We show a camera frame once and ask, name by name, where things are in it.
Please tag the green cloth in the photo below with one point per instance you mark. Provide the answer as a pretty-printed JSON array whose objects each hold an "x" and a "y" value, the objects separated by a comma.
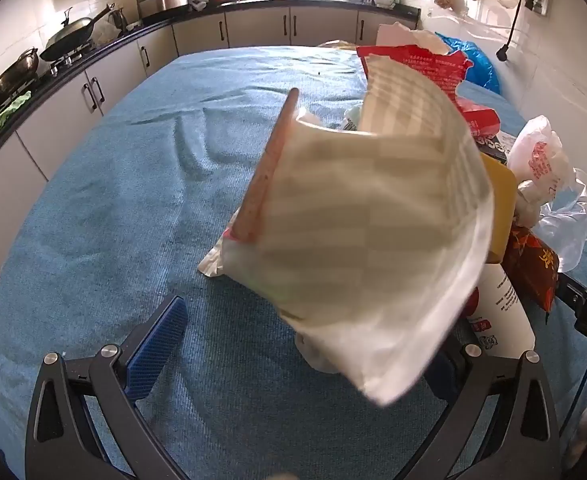
[{"x": 10, "y": 107}]

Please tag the orange cardboard box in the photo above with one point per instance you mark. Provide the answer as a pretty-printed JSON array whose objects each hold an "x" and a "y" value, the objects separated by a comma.
[{"x": 501, "y": 200}]

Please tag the gas stove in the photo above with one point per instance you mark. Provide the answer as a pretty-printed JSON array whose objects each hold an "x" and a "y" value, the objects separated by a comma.
[{"x": 68, "y": 62}]

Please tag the white plastic bag red print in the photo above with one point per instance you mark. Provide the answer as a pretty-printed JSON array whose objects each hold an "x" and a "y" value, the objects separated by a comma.
[{"x": 533, "y": 150}]

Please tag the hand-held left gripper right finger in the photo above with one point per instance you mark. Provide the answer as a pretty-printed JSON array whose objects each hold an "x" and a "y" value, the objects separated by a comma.
[{"x": 503, "y": 410}]

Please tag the blue plastic bag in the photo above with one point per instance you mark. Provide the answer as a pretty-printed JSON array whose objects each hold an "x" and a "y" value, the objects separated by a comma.
[{"x": 478, "y": 67}]

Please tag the white base cabinets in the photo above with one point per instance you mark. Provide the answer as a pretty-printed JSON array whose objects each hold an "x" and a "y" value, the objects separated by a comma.
[{"x": 253, "y": 27}]

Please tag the dark red snack packet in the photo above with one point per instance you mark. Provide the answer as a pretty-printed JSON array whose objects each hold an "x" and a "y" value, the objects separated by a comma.
[{"x": 528, "y": 260}]

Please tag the black kitchen countertop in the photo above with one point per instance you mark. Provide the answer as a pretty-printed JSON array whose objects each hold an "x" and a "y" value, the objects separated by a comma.
[{"x": 253, "y": 2}]

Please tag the white striped plastic bag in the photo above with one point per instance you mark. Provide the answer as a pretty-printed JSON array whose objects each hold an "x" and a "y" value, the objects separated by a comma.
[{"x": 373, "y": 235}]

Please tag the yellow plastic bag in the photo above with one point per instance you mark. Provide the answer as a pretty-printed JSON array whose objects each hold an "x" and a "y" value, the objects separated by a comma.
[{"x": 338, "y": 44}]

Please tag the steel kettle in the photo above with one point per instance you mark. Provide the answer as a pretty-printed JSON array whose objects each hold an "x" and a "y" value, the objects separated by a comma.
[{"x": 117, "y": 20}]

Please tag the blue tablecloth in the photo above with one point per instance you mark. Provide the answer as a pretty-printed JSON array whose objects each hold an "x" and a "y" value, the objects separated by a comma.
[{"x": 123, "y": 210}]

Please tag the red cardboard box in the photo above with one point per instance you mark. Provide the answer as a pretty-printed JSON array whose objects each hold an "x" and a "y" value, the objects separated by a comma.
[{"x": 481, "y": 117}]

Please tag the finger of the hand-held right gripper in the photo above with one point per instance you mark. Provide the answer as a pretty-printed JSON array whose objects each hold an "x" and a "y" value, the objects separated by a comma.
[{"x": 576, "y": 291}]

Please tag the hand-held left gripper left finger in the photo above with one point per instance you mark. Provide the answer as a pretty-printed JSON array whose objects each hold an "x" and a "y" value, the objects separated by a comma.
[{"x": 158, "y": 340}]

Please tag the red torn snack bag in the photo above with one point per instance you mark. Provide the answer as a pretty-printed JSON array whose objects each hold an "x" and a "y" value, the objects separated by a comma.
[{"x": 423, "y": 62}]

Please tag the dark round frying pan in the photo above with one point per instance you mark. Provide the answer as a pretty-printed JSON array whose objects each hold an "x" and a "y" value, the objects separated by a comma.
[{"x": 13, "y": 75}]

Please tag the crumpled clear wrapper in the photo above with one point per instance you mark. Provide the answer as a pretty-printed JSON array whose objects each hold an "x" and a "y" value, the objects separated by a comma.
[{"x": 351, "y": 120}]

